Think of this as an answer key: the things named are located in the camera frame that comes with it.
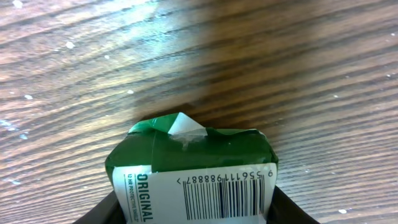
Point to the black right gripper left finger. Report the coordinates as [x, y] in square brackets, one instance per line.
[108, 211]

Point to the green white soap bar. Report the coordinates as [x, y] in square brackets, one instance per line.
[171, 169]

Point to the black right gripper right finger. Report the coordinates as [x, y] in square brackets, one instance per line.
[283, 210]

